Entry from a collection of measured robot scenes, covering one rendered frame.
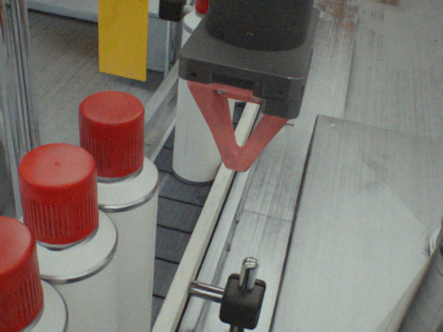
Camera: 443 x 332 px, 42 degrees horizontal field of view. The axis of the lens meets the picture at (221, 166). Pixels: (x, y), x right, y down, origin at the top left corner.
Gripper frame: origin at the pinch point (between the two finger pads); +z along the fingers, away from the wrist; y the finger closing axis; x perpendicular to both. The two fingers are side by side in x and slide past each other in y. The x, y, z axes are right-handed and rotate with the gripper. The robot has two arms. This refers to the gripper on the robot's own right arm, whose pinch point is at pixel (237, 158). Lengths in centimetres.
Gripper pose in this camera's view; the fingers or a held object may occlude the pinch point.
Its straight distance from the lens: 38.4
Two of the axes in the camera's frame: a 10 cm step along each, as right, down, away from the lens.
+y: 2.2, -5.7, 7.9
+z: -1.0, 8.0, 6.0
